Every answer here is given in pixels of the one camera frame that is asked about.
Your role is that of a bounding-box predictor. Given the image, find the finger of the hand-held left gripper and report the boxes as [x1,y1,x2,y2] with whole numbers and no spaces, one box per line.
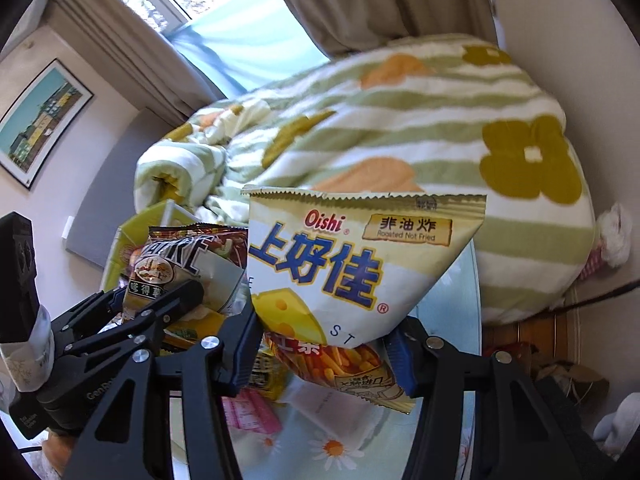
[50,280,207,333]
[62,310,171,361]

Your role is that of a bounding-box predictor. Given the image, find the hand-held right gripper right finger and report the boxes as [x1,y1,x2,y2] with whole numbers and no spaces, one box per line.
[385,317,606,480]

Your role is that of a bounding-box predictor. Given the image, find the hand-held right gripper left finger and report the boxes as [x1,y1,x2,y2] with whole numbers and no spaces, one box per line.
[65,300,263,480]

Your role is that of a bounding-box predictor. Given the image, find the dark brown snack packet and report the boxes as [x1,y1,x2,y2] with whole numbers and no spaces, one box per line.
[122,224,249,318]

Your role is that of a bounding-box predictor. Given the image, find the orange fries snack packet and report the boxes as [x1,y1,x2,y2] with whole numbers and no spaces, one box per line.
[264,330,417,415]

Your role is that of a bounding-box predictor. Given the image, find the green cardboard box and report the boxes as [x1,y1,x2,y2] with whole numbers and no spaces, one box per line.
[102,200,251,356]

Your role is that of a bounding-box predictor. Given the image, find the white yellow cheese snack packet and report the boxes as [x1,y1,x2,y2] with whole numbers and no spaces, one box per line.
[241,185,488,353]

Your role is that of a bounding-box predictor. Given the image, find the yellow black snack packet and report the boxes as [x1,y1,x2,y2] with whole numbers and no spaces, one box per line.
[250,350,291,401]

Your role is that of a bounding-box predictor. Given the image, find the white patterned cloth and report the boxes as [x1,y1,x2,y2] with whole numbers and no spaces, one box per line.
[0,310,56,393]

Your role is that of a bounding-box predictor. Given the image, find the pink flat snack packet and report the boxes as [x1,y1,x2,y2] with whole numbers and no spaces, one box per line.
[222,390,283,433]

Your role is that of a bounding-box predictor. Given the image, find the grey headboard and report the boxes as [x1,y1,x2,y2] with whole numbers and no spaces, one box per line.
[65,110,191,261]

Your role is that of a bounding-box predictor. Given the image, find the brown paper bag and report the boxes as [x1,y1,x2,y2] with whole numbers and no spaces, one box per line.
[530,350,611,411]

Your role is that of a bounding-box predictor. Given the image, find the pink striped cloth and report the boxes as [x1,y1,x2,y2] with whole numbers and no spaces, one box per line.
[580,247,608,281]

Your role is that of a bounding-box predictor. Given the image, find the framed houses picture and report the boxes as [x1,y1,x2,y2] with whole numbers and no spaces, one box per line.
[0,58,95,191]

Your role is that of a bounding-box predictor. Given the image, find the floral striped duvet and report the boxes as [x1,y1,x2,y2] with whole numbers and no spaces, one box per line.
[135,34,598,323]

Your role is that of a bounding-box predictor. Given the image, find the white plastic bag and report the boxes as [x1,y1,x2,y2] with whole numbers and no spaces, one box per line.
[595,203,632,268]

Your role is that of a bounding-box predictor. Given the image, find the beige curtain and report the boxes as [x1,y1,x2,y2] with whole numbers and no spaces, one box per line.
[50,0,236,126]
[257,0,501,58]

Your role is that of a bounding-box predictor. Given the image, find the black cable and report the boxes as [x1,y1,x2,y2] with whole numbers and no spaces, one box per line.
[562,280,640,313]

